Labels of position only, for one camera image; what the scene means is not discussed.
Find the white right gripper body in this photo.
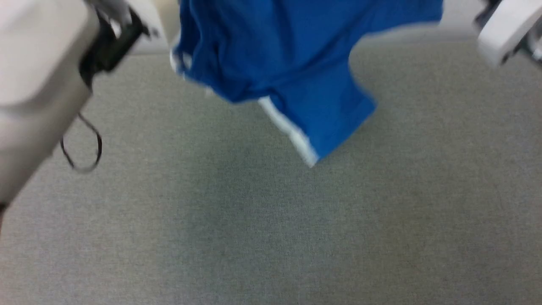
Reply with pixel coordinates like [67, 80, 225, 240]
[476, 0, 542, 69]

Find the blue and white shirt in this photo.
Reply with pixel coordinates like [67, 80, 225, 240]
[169, 0, 444, 169]

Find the grey fabric sofa seat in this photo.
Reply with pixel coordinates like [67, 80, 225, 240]
[0, 25, 542, 305]

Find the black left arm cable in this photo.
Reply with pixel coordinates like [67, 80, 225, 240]
[59, 111, 103, 173]

